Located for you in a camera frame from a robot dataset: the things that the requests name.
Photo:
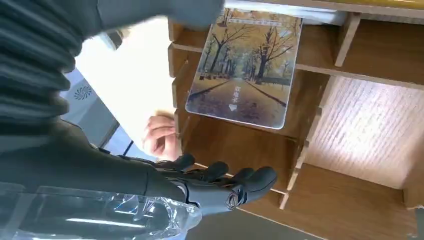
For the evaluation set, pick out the clear plastic film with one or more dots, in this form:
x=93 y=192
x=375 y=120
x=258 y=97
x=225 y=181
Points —
x=99 y=215

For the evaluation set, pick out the person's hand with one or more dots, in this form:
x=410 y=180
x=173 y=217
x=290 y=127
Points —
x=160 y=137

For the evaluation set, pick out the wooden compartment box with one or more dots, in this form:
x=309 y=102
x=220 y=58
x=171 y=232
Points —
x=364 y=116

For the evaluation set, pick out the white card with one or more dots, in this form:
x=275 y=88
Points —
x=298 y=13

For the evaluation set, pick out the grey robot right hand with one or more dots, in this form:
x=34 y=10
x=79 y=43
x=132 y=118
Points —
x=82 y=165

